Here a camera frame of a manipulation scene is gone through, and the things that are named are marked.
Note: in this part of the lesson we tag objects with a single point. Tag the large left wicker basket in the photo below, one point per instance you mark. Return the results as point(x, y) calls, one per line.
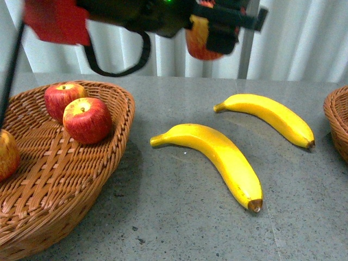
point(58, 179)

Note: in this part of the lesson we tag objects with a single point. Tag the large red apple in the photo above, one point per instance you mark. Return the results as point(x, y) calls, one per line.
point(10, 155)

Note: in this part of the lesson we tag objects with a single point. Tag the right wicker basket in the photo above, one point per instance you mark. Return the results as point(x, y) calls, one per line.
point(335, 110)

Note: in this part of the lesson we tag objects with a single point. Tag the red apple in basket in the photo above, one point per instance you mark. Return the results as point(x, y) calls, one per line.
point(87, 120)
point(58, 96)

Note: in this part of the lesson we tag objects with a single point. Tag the orange-red apple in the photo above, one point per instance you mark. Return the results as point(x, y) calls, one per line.
point(196, 39)

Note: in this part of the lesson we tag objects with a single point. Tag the yellow banana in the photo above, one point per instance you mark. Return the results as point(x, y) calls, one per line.
point(282, 119)
point(232, 165)

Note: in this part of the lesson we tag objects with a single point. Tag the back red apple in basket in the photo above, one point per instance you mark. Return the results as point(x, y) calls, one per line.
point(58, 96)

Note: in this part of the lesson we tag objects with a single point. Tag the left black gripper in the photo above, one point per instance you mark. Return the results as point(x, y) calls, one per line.
point(167, 18)

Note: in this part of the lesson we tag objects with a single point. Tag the front red apple in basket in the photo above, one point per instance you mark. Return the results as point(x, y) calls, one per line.
point(87, 120)

